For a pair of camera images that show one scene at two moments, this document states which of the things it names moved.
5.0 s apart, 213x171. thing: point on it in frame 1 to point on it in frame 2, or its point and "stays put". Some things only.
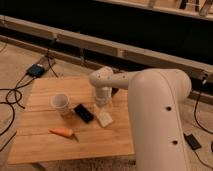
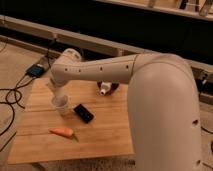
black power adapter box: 36,70 stays put
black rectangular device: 84,113 stays put
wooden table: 34,142 stays put
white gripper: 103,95 to 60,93
